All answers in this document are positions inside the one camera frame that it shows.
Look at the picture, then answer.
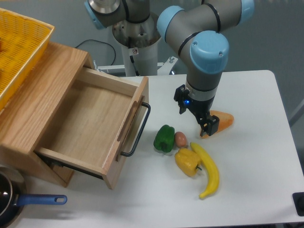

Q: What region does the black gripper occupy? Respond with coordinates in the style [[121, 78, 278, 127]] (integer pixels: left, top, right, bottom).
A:
[[174, 85, 219, 136]]

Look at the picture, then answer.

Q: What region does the yellow banana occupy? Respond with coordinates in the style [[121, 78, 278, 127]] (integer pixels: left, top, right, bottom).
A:
[[190, 142, 220, 200]]

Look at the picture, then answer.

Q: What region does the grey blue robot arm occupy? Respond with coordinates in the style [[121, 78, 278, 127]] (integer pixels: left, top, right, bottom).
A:
[[84, 0, 255, 136]]

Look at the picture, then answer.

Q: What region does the orange carrot piece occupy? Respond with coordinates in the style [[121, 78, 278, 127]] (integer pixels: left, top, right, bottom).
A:
[[199, 110, 234, 138]]

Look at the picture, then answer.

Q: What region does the brown egg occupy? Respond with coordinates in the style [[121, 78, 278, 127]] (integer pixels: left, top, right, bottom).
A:
[[175, 132, 187, 148]]

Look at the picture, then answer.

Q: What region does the green bell pepper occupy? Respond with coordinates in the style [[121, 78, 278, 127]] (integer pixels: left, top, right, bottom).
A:
[[153, 124, 175, 153]]

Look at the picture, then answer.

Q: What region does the yellow bell pepper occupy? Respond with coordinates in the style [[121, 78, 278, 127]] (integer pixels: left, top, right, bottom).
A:
[[174, 148, 201, 177]]

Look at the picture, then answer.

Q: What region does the open wooden drawer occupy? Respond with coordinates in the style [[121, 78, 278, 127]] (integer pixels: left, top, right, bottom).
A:
[[35, 67, 149, 189]]

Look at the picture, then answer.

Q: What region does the black corner object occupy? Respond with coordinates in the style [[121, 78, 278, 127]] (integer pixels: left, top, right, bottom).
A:
[[292, 192, 304, 217]]

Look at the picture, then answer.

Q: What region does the wooden drawer cabinet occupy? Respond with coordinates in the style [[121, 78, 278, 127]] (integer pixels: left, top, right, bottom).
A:
[[0, 42, 93, 187]]

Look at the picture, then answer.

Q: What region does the yellow plastic basket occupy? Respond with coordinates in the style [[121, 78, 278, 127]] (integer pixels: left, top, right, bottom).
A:
[[0, 9, 55, 109]]

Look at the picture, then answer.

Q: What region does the white metal mounting bracket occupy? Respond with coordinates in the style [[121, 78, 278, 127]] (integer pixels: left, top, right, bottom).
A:
[[93, 56, 179, 77]]

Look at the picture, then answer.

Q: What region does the black drawer handle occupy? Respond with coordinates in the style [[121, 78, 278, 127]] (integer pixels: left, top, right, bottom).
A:
[[120, 102, 151, 157]]

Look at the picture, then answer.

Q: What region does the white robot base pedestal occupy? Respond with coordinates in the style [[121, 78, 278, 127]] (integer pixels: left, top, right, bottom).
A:
[[112, 13, 161, 74]]

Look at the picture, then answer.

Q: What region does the black cable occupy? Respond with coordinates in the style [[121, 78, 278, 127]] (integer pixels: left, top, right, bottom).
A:
[[75, 39, 116, 67]]

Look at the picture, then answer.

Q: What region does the black frying pan blue handle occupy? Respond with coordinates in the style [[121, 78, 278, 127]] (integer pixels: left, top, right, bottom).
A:
[[0, 167, 67, 228]]

